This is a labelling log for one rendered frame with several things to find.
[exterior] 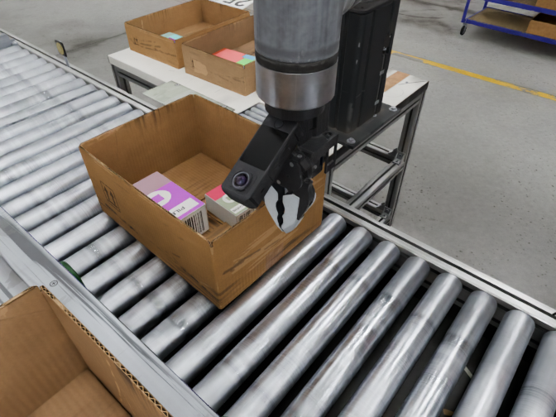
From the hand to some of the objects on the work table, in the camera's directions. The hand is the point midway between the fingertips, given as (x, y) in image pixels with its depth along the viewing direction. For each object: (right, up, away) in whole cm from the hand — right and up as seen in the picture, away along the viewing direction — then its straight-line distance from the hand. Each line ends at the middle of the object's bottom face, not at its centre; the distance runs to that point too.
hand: (282, 227), depth 61 cm
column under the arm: (+18, +30, +62) cm, 72 cm away
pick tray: (-34, +67, +103) cm, 128 cm away
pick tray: (-10, +54, +88) cm, 104 cm away
